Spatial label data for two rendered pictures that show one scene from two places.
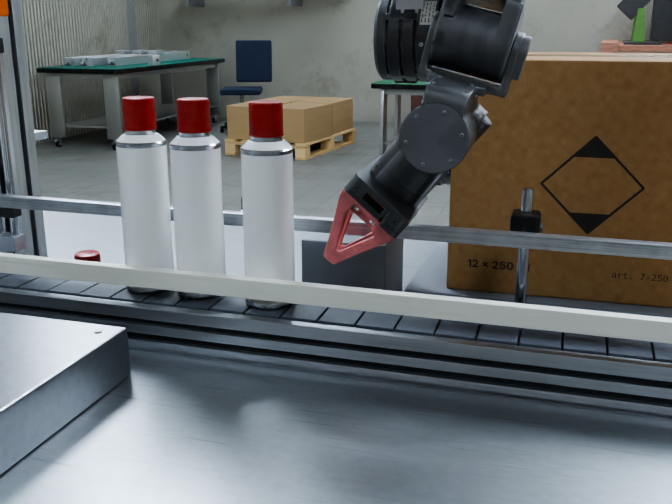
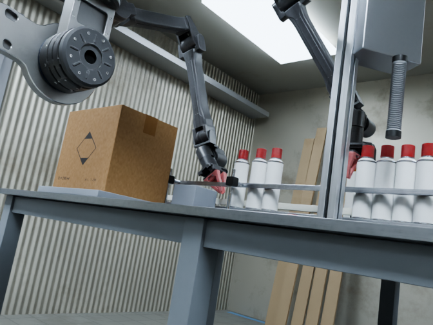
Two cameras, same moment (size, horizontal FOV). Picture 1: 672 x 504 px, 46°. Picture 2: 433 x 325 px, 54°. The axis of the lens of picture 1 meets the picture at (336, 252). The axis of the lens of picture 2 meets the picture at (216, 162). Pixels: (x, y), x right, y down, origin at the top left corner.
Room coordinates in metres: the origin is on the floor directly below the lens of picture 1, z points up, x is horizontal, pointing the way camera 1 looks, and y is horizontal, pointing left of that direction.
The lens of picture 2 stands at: (2.10, 0.62, 0.76)
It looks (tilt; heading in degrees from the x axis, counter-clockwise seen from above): 10 degrees up; 206
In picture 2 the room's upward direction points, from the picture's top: 9 degrees clockwise
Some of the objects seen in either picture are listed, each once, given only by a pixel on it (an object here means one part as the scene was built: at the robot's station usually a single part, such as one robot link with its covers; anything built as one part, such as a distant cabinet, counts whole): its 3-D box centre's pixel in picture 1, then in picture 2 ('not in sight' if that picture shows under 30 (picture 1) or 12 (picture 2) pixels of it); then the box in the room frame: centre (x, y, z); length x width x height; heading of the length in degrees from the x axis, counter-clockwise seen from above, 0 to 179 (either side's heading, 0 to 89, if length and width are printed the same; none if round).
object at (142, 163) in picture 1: (144, 194); (273, 179); (0.82, 0.20, 0.98); 0.05 x 0.05 x 0.20
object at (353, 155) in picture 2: not in sight; (346, 162); (0.82, 0.42, 1.05); 0.07 x 0.07 x 0.09; 74
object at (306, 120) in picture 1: (293, 125); not in sight; (7.55, 0.41, 0.22); 1.26 x 0.93 x 0.44; 163
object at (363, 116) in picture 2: not in sight; (355, 120); (0.82, 0.44, 1.19); 0.07 x 0.06 x 0.07; 164
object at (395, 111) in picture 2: not in sight; (396, 97); (1.03, 0.56, 1.18); 0.04 x 0.04 x 0.21
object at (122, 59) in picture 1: (143, 92); not in sight; (8.60, 2.07, 0.44); 2.43 x 0.91 x 0.87; 164
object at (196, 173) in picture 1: (197, 198); (257, 179); (0.80, 0.14, 0.98); 0.05 x 0.05 x 0.20
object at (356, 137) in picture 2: not in sight; (352, 139); (0.82, 0.43, 1.12); 0.10 x 0.07 x 0.07; 74
